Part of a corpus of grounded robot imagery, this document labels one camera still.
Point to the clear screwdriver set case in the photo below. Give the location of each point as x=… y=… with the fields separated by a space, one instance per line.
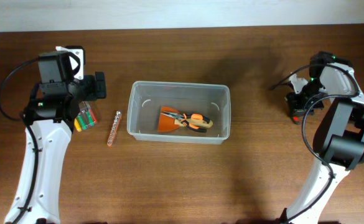
x=85 y=118

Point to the red black small pliers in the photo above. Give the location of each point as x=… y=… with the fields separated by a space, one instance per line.
x=296 y=120

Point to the orange socket rail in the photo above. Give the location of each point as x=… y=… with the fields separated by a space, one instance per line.
x=114 y=128

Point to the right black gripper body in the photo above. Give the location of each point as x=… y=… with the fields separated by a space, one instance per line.
x=308 y=100

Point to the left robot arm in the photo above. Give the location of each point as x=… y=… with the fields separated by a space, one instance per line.
x=54 y=104

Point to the orange black needle-nose pliers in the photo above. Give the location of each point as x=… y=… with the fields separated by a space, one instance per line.
x=194 y=119

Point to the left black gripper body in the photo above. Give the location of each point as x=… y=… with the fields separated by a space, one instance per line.
x=89 y=89

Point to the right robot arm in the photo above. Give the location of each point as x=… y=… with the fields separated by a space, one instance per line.
x=329 y=107

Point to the clear plastic container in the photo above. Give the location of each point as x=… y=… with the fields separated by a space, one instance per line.
x=148 y=101

